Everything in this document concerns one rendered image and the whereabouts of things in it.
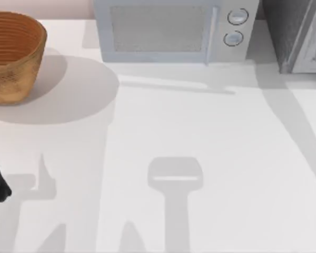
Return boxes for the brown woven basket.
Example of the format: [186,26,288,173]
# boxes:
[0,11,48,105]

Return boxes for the pale microwave oven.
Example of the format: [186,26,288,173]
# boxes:
[91,0,261,64]

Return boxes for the round microwave knob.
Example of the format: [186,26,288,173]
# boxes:
[223,30,244,47]
[227,7,250,26]

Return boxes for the microwave door handle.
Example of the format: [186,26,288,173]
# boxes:
[205,6,218,66]

